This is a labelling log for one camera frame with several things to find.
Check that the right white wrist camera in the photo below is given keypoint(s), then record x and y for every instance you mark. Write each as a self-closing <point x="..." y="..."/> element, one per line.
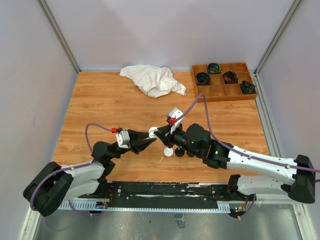
<point x="172" y="119"/>

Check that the white round charging case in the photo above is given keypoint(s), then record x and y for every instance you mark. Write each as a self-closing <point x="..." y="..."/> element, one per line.
<point x="151" y="132"/>

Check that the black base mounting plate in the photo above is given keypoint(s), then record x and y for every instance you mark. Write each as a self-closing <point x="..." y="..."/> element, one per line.
<point x="166" y="195"/>

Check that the black charging case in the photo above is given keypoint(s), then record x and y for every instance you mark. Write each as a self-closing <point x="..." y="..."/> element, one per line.
<point x="179" y="152"/>
<point x="190" y="154"/>

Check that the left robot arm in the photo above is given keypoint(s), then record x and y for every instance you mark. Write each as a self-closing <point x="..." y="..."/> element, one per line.
<point x="56" y="184"/>

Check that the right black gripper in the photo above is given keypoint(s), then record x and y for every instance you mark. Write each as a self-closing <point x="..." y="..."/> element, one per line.
<point x="165" y="136"/>

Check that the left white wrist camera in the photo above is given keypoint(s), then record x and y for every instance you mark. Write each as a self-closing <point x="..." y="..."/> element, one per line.
<point x="123" y="139"/>

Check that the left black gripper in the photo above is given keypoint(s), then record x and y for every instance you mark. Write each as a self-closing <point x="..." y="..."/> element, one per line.
<point x="138" y="141"/>

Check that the grey slotted cable duct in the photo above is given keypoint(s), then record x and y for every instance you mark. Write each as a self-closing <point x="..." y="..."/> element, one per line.
<point x="98" y="206"/>

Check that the wooden compartment tray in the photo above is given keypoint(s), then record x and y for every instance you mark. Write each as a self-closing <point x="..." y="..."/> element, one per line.
<point x="223" y="81"/>

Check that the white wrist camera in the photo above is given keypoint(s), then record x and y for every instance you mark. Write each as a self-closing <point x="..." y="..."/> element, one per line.
<point x="123" y="139"/>
<point x="172" y="119"/>

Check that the white crumpled cloth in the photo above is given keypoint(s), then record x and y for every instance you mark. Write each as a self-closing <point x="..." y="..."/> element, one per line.
<point x="153" y="81"/>

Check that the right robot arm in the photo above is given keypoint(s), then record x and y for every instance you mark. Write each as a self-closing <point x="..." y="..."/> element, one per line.
<point x="294" y="177"/>

